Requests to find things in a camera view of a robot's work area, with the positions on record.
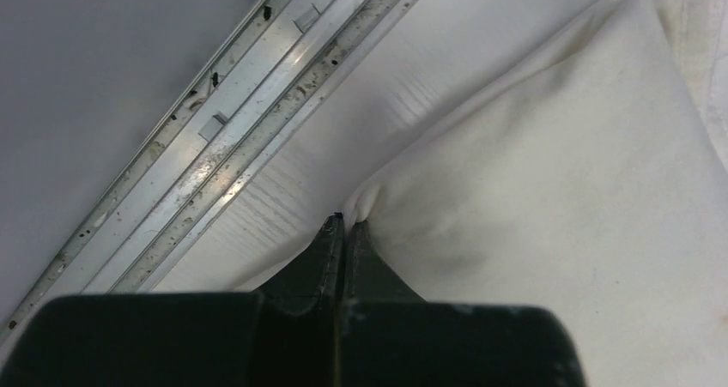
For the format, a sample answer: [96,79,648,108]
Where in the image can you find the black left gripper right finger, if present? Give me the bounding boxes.
[340,221,426,317]

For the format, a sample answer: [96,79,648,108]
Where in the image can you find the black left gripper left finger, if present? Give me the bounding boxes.
[256,214,344,386]

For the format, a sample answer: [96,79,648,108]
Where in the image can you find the cream white t shirt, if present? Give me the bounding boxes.
[235,0,728,387]

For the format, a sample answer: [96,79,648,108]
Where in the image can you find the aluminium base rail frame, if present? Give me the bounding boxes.
[1,0,418,354]

